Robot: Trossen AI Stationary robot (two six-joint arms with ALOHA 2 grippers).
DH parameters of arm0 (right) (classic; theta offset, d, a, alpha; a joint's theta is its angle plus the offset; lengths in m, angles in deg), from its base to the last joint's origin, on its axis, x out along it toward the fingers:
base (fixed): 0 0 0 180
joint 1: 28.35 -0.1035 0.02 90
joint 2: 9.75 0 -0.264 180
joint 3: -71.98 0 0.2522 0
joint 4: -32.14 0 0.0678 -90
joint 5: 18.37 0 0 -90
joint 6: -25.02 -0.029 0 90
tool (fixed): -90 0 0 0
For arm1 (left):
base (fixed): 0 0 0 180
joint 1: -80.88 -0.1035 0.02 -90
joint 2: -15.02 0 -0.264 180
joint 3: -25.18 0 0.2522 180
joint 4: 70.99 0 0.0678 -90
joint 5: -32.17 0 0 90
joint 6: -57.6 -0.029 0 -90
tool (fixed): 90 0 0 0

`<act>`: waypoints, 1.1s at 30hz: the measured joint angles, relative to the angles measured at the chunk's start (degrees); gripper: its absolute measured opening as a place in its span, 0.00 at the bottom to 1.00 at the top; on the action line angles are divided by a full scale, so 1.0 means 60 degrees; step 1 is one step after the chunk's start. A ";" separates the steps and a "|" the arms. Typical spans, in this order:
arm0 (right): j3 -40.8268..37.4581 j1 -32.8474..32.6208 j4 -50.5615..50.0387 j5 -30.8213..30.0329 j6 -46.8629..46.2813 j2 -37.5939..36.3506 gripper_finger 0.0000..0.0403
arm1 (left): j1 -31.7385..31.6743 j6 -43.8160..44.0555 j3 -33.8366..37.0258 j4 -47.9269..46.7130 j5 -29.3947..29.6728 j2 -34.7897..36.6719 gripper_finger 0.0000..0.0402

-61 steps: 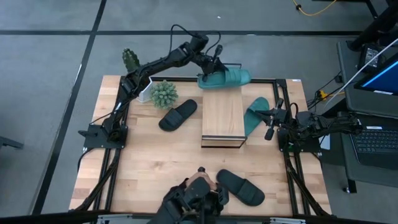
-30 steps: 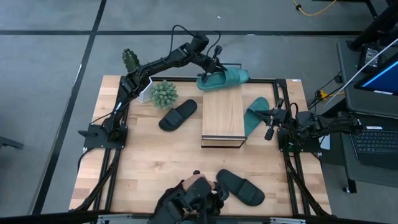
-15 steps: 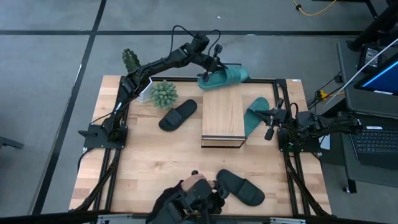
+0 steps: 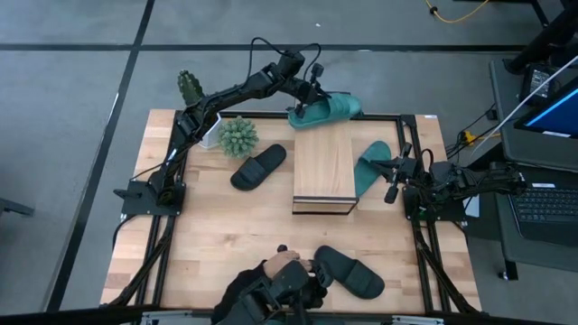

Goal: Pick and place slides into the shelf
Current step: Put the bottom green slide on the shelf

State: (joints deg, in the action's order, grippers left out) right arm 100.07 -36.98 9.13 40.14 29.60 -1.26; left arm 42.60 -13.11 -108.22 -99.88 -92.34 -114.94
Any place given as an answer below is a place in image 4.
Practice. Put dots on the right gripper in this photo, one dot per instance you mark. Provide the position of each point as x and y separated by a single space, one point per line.
408 171

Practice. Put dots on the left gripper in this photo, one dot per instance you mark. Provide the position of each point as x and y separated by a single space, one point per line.
311 94

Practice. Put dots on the teal slide sandal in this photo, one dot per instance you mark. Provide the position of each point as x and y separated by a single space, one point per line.
329 110
370 171

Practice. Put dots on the black slide sandal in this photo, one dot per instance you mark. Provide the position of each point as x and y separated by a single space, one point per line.
350 271
257 167

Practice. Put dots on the person's forearm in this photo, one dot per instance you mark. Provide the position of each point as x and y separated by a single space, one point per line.
239 284

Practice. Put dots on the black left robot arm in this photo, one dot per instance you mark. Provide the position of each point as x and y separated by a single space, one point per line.
226 97

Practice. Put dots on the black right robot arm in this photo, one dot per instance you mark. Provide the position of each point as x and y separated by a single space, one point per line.
474 180

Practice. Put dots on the green succulent plant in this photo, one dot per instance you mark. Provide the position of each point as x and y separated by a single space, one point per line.
238 136

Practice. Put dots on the yellow power plug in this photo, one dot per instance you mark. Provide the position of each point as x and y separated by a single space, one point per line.
469 136

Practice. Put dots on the white angular planter pot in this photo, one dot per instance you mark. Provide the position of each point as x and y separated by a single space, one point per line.
211 135

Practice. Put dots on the tall green cactus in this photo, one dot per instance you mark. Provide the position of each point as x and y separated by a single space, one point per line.
189 88

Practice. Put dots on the person's hand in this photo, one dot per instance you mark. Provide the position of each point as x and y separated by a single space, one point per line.
282 262

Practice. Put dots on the black laptop keyboard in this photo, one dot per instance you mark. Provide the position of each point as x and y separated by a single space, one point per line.
546 210

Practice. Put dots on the black electronic device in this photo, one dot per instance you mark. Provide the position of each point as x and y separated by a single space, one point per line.
537 81

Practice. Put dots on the computer monitor blue screen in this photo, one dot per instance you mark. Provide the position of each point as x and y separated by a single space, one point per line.
555 113

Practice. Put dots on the black stand pole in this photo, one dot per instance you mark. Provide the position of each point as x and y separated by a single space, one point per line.
546 36

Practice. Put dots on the black chair base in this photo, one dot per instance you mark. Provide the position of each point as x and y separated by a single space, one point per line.
13 207

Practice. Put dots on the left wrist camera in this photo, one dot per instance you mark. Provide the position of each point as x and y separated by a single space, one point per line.
317 72

